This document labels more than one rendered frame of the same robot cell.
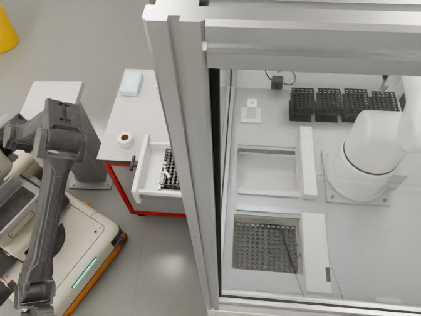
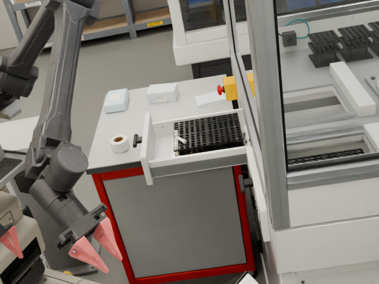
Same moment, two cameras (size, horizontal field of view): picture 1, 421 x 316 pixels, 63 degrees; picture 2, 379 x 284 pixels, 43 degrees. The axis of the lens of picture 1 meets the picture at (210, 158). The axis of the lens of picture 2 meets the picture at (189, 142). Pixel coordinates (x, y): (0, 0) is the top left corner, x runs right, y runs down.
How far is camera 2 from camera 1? 0.76 m
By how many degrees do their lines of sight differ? 25
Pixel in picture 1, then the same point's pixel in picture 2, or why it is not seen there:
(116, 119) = (104, 132)
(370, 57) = not seen: outside the picture
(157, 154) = (163, 139)
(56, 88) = (26, 124)
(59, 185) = (75, 31)
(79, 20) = (36, 114)
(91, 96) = not seen: hidden behind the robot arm
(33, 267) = (49, 118)
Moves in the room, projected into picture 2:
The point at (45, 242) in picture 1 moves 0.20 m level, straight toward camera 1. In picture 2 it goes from (62, 91) to (147, 99)
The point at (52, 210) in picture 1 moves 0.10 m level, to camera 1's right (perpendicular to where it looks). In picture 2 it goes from (69, 56) to (117, 46)
